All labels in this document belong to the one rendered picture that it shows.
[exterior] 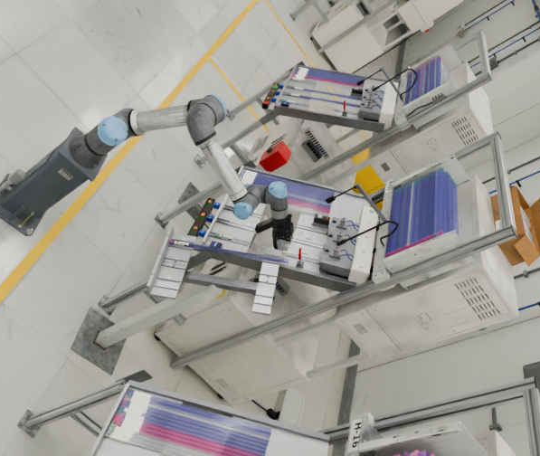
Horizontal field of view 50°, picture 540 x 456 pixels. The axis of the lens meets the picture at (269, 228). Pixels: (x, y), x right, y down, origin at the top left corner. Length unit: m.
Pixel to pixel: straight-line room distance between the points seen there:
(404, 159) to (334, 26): 3.39
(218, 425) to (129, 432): 0.28
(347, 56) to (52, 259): 4.87
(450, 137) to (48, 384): 2.63
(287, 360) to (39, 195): 1.43
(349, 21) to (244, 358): 4.71
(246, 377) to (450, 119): 1.94
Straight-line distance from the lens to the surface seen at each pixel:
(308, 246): 2.68
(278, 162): 3.42
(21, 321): 2.81
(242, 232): 2.69
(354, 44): 6.99
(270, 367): 3.06
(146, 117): 2.51
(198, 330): 3.00
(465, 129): 3.73
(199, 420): 2.01
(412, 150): 3.78
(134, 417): 2.03
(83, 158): 2.55
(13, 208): 2.93
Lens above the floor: 2.34
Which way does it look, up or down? 32 degrees down
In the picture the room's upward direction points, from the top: 63 degrees clockwise
